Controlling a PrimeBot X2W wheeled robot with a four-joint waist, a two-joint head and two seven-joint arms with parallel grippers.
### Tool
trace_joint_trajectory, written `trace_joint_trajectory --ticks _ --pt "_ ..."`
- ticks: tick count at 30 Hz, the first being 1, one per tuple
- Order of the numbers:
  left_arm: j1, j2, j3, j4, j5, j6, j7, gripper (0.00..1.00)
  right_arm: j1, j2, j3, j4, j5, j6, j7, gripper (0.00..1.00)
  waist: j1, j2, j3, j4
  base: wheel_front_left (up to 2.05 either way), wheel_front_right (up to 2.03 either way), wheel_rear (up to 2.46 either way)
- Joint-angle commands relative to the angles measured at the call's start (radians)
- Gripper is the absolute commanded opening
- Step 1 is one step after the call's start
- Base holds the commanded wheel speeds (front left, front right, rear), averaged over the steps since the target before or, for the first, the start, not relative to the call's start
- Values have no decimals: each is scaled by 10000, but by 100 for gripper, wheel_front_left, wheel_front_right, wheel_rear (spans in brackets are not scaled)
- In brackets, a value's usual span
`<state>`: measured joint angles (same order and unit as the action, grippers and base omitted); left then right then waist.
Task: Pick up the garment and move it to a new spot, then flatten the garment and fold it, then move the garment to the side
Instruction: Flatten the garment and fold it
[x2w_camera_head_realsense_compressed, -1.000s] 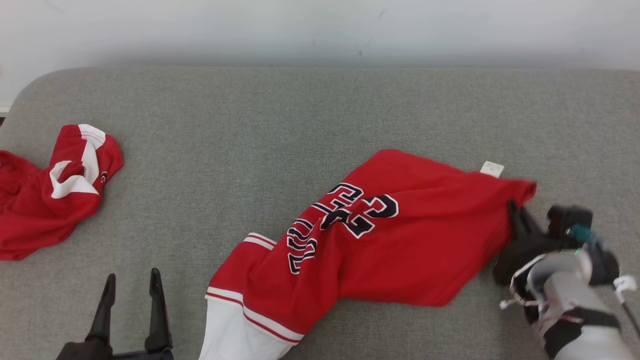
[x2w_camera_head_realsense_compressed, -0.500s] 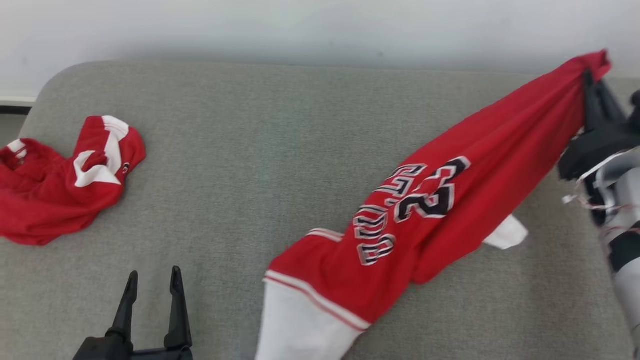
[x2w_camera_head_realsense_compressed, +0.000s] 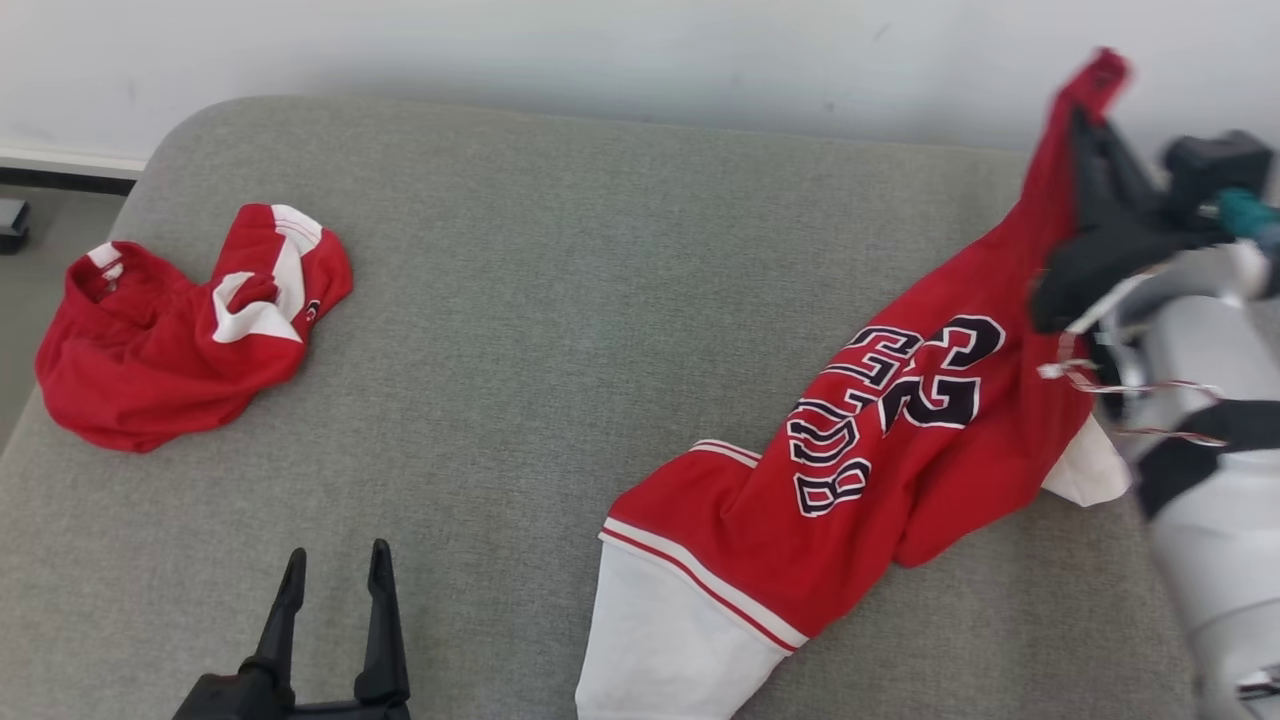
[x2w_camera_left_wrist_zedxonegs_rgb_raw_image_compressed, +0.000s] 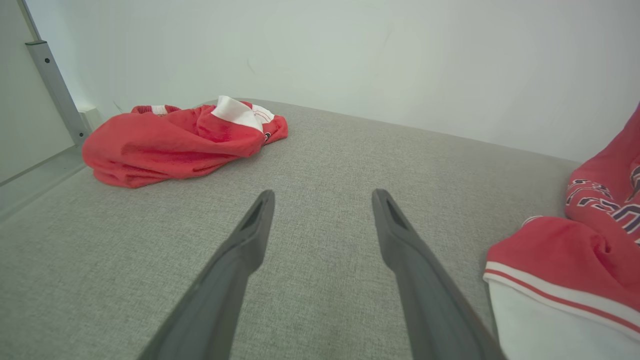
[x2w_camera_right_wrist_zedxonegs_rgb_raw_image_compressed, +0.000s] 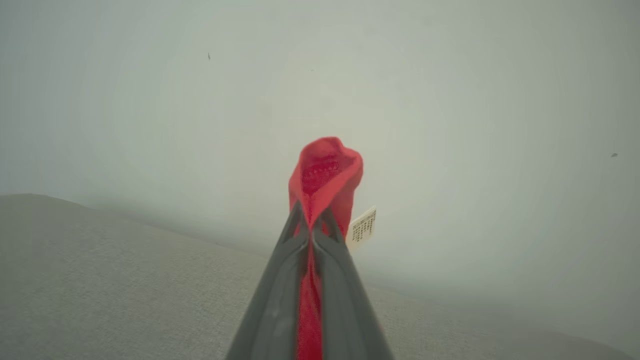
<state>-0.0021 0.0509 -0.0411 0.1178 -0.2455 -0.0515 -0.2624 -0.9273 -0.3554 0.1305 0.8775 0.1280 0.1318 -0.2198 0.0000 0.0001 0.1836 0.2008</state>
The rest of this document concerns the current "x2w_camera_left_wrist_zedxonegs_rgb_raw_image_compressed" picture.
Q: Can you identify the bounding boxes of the red shorts white stripe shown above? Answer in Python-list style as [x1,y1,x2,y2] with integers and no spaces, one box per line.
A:
[82,96,289,189]

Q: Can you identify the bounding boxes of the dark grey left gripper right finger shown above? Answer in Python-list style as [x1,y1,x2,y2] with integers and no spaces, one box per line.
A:
[371,188,506,360]

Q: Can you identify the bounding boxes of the red basketball jersey white sleeves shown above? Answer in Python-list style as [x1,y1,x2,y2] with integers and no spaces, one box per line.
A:
[483,102,640,360]

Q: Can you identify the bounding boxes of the grey metal rail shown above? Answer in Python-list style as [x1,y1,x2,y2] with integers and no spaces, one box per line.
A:
[17,0,92,147]

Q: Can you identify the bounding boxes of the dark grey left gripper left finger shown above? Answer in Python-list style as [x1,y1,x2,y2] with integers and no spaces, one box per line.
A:
[137,189,276,360]

